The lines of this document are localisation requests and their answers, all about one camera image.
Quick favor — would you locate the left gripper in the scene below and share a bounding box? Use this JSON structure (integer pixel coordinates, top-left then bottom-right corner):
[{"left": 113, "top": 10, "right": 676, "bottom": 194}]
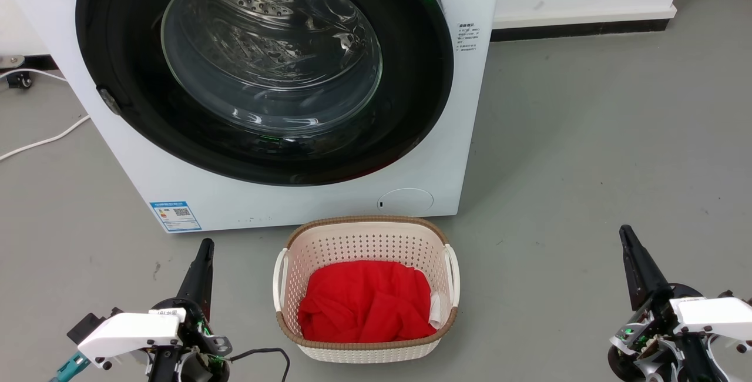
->
[{"left": 147, "top": 239, "right": 232, "bottom": 382}]

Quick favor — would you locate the stainless steel washer drum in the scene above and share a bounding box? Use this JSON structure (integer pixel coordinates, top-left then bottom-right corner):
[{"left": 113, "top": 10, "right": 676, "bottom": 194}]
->
[{"left": 162, "top": 0, "right": 383, "bottom": 136}]

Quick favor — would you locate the small white cloth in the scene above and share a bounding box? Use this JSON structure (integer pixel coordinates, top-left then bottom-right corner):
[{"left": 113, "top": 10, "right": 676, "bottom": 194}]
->
[{"left": 428, "top": 291, "right": 443, "bottom": 330}]

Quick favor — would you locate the cream perforated laundry basket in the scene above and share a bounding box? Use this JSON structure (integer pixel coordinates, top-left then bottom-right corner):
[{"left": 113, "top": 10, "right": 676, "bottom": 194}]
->
[{"left": 273, "top": 215, "right": 461, "bottom": 364}]

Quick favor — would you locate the white floor cable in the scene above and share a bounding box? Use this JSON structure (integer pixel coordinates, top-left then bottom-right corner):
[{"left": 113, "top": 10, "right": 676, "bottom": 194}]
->
[{"left": 0, "top": 115, "right": 92, "bottom": 162}]

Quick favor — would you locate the red garment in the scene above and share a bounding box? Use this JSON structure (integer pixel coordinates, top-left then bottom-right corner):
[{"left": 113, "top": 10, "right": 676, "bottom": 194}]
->
[{"left": 297, "top": 260, "right": 438, "bottom": 343}]

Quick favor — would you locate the round white filter cover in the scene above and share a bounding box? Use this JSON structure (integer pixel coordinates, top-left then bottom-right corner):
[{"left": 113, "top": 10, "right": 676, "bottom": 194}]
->
[{"left": 377, "top": 188, "right": 434, "bottom": 216}]

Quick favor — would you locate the white text sticker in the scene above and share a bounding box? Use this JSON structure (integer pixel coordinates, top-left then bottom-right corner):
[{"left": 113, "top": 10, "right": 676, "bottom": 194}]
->
[{"left": 456, "top": 22, "right": 481, "bottom": 53}]

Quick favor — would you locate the white front-load washing machine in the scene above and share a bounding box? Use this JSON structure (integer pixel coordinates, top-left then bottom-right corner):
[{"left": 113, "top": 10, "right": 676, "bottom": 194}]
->
[{"left": 0, "top": 0, "right": 504, "bottom": 234}]

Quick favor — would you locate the thin white cable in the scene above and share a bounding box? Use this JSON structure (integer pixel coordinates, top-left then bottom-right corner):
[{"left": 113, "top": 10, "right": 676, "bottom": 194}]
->
[{"left": 0, "top": 68, "right": 68, "bottom": 83}]

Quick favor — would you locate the black baseboard strip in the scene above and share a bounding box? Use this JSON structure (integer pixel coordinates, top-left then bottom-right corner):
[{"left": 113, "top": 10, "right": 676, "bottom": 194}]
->
[{"left": 491, "top": 18, "right": 671, "bottom": 42}]

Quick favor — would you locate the round black washer door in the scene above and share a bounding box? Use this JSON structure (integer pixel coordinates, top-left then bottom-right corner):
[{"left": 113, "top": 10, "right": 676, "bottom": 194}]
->
[{"left": 75, "top": 0, "right": 455, "bottom": 187}]

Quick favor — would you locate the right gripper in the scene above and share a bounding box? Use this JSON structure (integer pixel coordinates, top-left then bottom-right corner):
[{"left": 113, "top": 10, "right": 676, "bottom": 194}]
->
[{"left": 607, "top": 224, "right": 715, "bottom": 382}]

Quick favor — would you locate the teal connector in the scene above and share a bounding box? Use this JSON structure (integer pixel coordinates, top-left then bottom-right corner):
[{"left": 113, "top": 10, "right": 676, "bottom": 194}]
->
[{"left": 49, "top": 353, "right": 92, "bottom": 382}]

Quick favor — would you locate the blue energy label sticker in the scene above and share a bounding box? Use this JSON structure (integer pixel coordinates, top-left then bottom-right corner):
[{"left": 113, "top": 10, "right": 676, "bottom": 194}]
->
[{"left": 149, "top": 200, "right": 202, "bottom": 233}]

